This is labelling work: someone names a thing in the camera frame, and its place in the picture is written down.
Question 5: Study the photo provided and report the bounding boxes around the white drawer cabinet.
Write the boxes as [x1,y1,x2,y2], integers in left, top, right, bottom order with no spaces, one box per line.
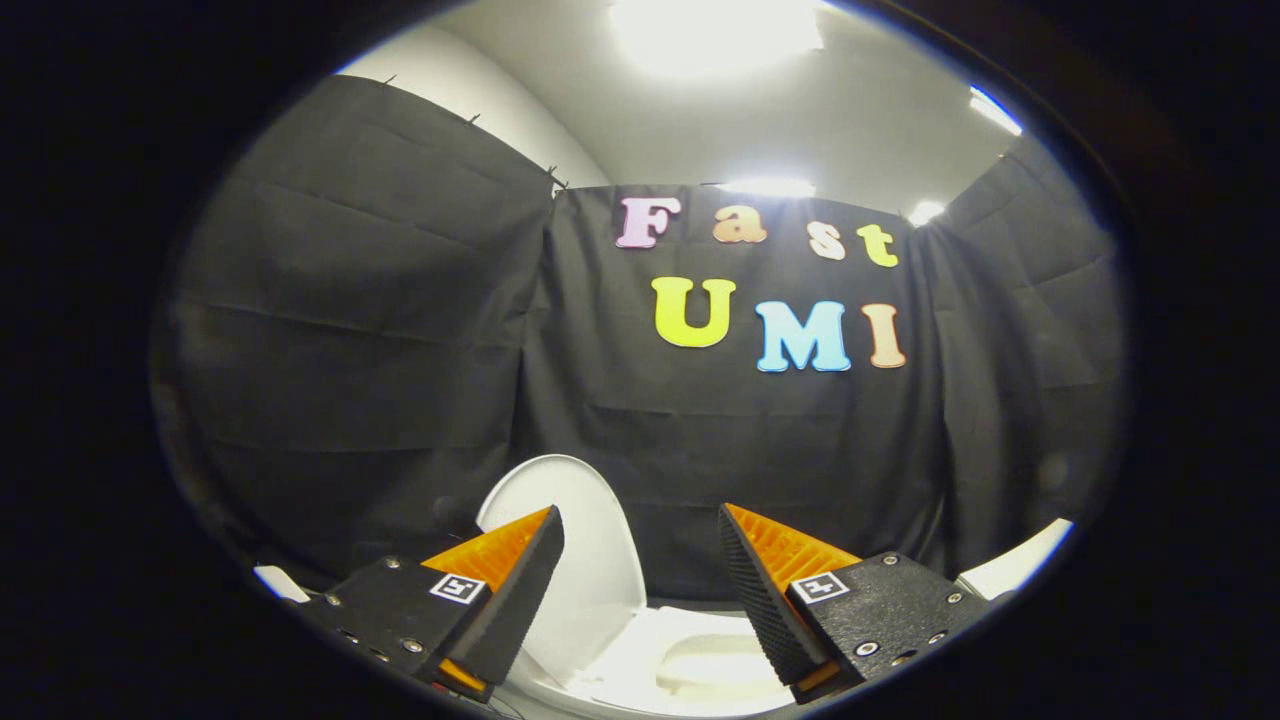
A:
[955,518,1076,601]

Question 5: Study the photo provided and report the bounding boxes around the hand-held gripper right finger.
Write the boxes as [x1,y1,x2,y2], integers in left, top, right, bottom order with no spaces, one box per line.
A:
[717,503,989,706]

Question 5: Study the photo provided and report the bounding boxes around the black backdrop cloth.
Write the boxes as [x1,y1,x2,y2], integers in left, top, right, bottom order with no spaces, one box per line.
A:
[150,75,1126,601]

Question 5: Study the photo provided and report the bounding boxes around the small white object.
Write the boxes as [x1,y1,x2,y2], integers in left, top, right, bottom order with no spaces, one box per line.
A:
[255,567,311,603]

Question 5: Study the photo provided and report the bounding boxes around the large ceiling light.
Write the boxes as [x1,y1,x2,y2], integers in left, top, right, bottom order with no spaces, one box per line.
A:
[610,0,826,81]

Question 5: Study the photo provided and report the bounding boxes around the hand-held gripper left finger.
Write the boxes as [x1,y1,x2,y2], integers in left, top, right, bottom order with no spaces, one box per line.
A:
[300,505,566,703]

